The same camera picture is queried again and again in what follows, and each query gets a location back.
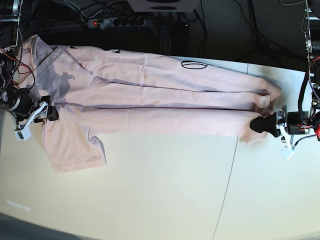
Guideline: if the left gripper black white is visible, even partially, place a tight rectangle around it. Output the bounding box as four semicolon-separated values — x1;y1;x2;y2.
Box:
249;105;319;138

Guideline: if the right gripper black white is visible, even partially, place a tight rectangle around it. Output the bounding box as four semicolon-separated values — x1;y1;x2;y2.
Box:
4;88;59;123

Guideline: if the pink T-shirt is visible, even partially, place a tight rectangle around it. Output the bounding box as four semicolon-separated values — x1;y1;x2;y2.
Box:
20;35;281;173

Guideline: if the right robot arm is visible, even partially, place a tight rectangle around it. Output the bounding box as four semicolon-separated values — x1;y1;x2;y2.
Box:
0;0;59;125

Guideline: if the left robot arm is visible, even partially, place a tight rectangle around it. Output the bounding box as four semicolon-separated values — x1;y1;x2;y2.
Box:
250;0;320;140

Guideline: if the white power strip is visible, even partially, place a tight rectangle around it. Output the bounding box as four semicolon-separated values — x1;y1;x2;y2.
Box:
87;16;146;30

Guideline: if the black table leg column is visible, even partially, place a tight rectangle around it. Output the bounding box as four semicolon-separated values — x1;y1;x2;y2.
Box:
158;21;190;57

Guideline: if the white box under table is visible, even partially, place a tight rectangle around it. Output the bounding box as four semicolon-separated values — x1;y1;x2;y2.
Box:
127;0;200;13

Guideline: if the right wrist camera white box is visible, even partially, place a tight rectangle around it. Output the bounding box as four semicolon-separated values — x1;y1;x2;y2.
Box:
14;126;32;141

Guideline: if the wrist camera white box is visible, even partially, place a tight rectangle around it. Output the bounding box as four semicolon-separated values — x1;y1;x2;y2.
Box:
14;126;32;141
281;147;295;161

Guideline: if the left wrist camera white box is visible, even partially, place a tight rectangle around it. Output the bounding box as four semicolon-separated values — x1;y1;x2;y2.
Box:
281;147;295;161

